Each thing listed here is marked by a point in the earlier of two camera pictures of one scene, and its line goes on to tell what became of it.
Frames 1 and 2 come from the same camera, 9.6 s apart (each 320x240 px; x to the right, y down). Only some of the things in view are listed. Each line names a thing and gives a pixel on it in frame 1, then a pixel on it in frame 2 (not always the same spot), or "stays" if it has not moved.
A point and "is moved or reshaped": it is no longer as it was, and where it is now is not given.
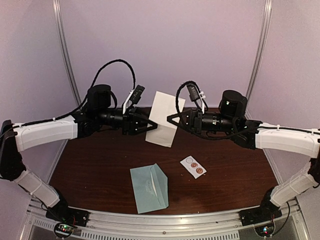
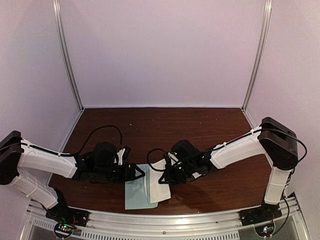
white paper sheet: [163, 106] to [158, 192]
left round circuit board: [63, 229] stays
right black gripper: [190, 127] to [169, 177]
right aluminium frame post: [260, 50] stays
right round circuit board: [265, 230] stays
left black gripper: [131, 122] to [130, 177]
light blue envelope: [150, 187] is moved or reshaped
